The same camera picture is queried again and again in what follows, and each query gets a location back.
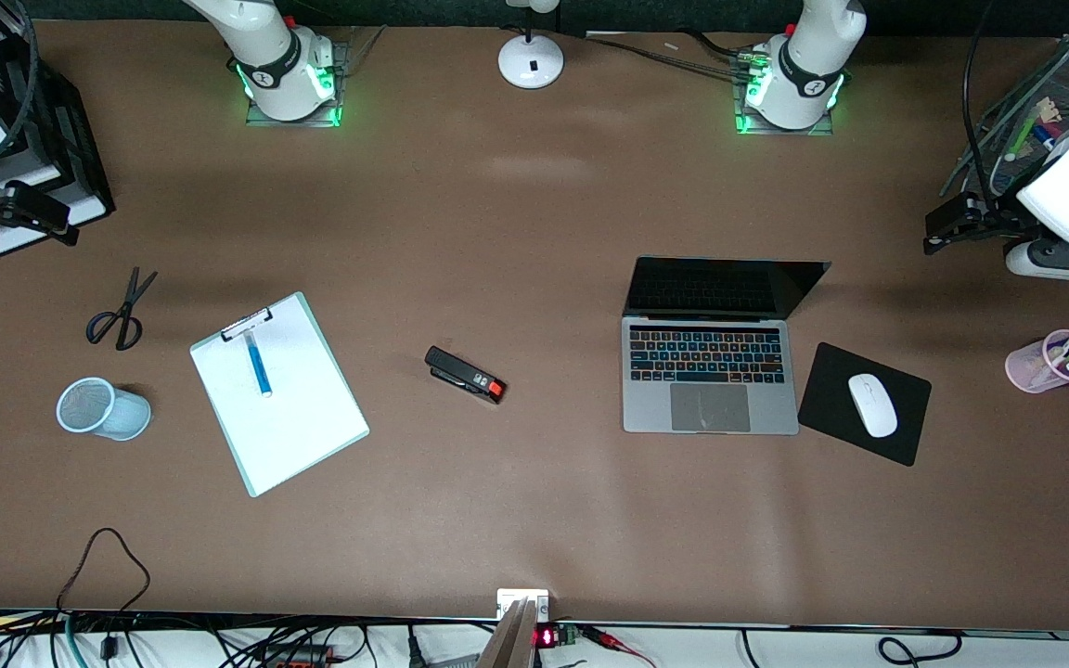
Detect silver laptop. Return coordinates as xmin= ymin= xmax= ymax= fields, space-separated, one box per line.
xmin=621 ymin=256 xmax=832 ymax=436

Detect grey mesh desk tray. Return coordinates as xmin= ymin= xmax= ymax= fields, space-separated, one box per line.
xmin=941 ymin=19 xmax=1069 ymax=200

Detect black scissors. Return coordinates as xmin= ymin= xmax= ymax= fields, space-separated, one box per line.
xmin=85 ymin=267 xmax=159 ymax=352

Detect white camera bracket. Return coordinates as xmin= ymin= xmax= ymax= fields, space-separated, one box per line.
xmin=496 ymin=588 xmax=551 ymax=623

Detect black looped cable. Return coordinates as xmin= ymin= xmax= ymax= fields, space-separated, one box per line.
xmin=55 ymin=527 xmax=152 ymax=621

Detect red wire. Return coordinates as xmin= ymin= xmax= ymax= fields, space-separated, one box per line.
xmin=579 ymin=625 xmax=658 ymax=668

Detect white paper sheet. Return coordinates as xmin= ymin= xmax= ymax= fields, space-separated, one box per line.
xmin=193 ymin=299 xmax=367 ymax=493

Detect black document tray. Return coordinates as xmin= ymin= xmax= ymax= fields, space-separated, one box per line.
xmin=0 ymin=17 xmax=116 ymax=260

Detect black cable bundle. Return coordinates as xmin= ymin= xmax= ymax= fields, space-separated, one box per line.
xmin=581 ymin=31 xmax=763 ymax=84

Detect grey camera post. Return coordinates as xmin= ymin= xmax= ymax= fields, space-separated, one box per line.
xmin=477 ymin=598 xmax=540 ymax=668

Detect pink mesh pen cup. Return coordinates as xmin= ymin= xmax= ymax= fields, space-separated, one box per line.
xmin=1004 ymin=329 xmax=1069 ymax=394

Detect mint green clipboard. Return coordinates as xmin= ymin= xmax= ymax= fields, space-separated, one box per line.
xmin=189 ymin=291 xmax=371 ymax=499

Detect white computer mouse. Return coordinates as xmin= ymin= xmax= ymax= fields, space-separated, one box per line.
xmin=847 ymin=373 xmax=899 ymax=439

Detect orange black power connector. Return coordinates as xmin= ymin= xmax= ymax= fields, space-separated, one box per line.
xmin=261 ymin=644 xmax=333 ymax=668

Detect black coiled cable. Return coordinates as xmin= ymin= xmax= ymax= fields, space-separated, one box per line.
xmin=876 ymin=632 xmax=964 ymax=666

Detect blue mesh pen cup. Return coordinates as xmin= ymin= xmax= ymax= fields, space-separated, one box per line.
xmin=56 ymin=377 xmax=152 ymax=442

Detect black mouse pad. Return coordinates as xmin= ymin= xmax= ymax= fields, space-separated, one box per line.
xmin=797 ymin=341 xmax=933 ymax=468

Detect teal cable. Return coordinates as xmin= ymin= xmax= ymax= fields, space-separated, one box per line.
xmin=64 ymin=616 xmax=92 ymax=668

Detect white round stand base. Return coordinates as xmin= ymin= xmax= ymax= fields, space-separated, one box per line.
xmin=497 ymin=0 xmax=565 ymax=91

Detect black and red stapler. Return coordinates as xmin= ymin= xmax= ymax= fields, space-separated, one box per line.
xmin=424 ymin=346 xmax=507 ymax=405

